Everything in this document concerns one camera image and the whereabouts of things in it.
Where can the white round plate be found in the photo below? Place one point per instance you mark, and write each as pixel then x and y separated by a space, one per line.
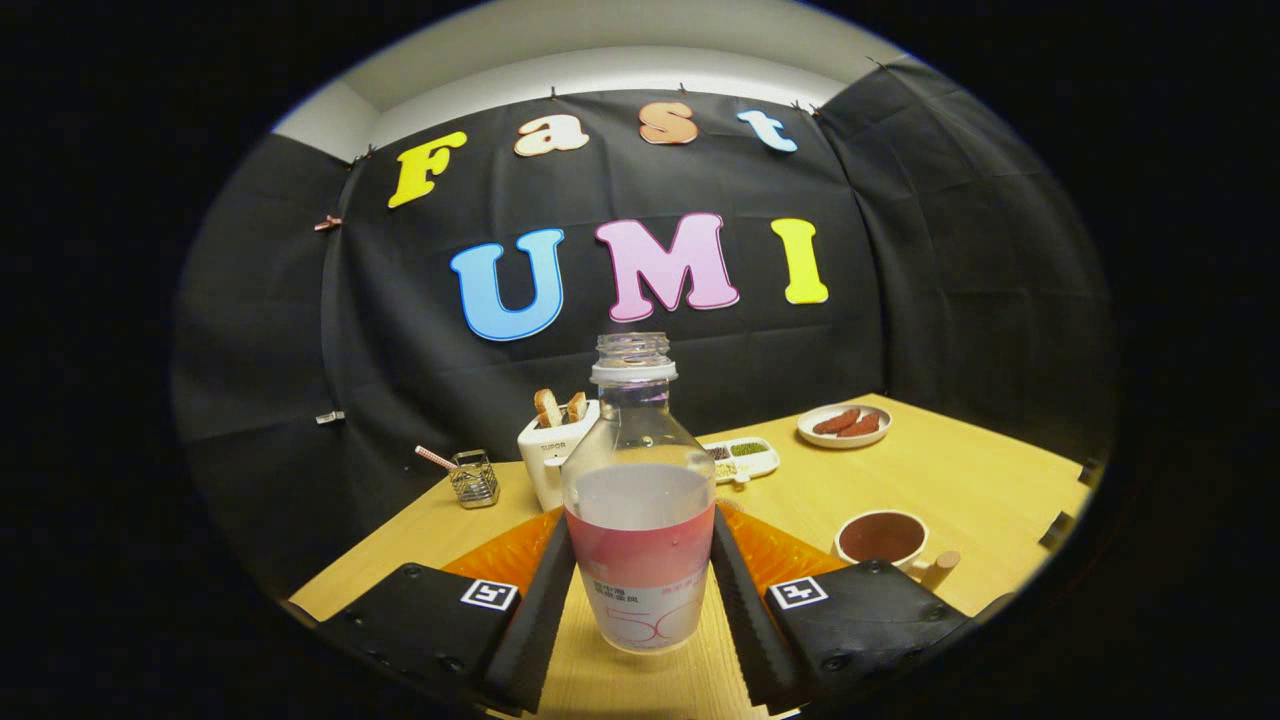
pixel 815 438

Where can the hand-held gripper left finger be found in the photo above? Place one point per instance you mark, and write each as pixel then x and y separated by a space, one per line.
pixel 540 630

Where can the toast slice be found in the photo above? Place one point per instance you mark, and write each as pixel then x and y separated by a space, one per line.
pixel 577 407
pixel 547 408

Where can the white toaster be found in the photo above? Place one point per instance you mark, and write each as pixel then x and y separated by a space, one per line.
pixel 545 460

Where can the pink cloth clip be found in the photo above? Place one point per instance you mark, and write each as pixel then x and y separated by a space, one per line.
pixel 327 223

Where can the clear plastic juice bottle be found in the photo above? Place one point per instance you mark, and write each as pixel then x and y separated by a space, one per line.
pixel 640 520

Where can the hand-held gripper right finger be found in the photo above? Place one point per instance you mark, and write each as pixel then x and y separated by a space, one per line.
pixel 745 630

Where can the black backdrop cloth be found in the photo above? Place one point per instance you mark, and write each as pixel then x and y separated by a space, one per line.
pixel 400 330

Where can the pink striped straw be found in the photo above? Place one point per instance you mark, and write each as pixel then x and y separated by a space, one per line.
pixel 434 457

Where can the wooden table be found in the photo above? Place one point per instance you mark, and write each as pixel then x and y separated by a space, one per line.
pixel 960 480

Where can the red sausage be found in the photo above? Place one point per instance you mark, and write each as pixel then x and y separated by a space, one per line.
pixel 862 427
pixel 835 421

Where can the white divided condiment tray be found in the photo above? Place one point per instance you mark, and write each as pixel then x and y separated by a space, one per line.
pixel 752 462

